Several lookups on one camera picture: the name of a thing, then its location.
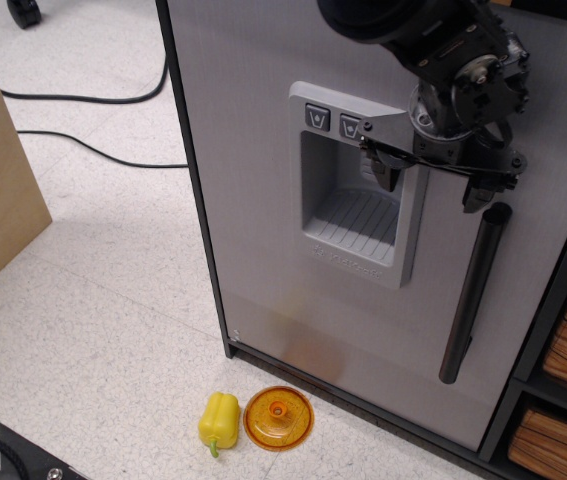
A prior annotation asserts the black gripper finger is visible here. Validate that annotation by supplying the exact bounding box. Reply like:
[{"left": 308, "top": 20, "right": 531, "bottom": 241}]
[
  {"left": 368, "top": 152, "right": 402, "bottom": 192},
  {"left": 462, "top": 177, "right": 496, "bottom": 214}
]

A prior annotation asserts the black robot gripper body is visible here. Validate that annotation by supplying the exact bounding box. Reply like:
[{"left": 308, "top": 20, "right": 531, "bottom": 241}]
[{"left": 357, "top": 113, "right": 527, "bottom": 193}]

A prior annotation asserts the grey toy fridge door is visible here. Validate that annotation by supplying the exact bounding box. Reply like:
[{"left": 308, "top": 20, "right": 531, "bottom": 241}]
[{"left": 166, "top": 0, "right": 567, "bottom": 454}]

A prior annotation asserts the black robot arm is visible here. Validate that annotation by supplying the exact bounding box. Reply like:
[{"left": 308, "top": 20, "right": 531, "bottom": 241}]
[{"left": 318, "top": 1, "right": 529, "bottom": 213}]

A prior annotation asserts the dark grey fridge cabinet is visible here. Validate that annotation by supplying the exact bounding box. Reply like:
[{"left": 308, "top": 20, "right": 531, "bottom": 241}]
[{"left": 155, "top": 0, "right": 567, "bottom": 480}]

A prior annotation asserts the orange translucent plastic lid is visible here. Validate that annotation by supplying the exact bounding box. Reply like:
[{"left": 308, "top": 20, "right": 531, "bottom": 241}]
[{"left": 243, "top": 386, "right": 315, "bottom": 451}]

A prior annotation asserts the lower wicker basket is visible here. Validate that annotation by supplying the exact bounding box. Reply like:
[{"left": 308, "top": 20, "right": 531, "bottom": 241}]
[{"left": 507, "top": 407, "right": 567, "bottom": 479}]

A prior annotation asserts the yellow toy bell pepper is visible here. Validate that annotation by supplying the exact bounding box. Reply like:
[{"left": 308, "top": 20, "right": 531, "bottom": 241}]
[{"left": 198, "top": 392, "right": 241, "bottom": 458}]

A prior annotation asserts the black caster wheel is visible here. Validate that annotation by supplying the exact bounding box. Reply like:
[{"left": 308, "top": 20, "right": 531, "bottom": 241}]
[{"left": 6, "top": 0, "right": 42, "bottom": 29}]

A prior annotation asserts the black fridge door handle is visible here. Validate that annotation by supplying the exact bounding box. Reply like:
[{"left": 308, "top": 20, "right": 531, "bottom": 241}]
[{"left": 439, "top": 202, "right": 513, "bottom": 385}]

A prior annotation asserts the black floor cable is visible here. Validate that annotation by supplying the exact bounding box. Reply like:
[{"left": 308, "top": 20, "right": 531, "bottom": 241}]
[
  {"left": 0, "top": 49, "right": 170, "bottom": 105},
  {"left": 15, "top": 129, "right": 189, "bottom": 170}
]

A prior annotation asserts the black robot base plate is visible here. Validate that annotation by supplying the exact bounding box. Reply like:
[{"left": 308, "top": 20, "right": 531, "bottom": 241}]
[{"left": 0, "top": 423, "right": 87, "bottom": 480}]

